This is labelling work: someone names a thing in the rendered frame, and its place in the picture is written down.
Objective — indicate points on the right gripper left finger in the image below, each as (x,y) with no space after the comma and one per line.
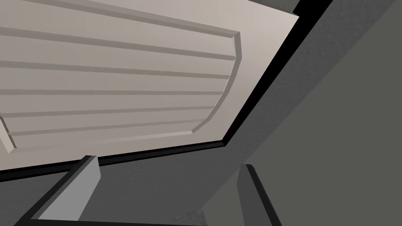
(73,194)

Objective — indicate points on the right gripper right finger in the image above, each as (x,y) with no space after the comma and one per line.
(251,201)

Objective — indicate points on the beige panelled door leaf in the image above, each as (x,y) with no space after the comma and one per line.
(125,81)

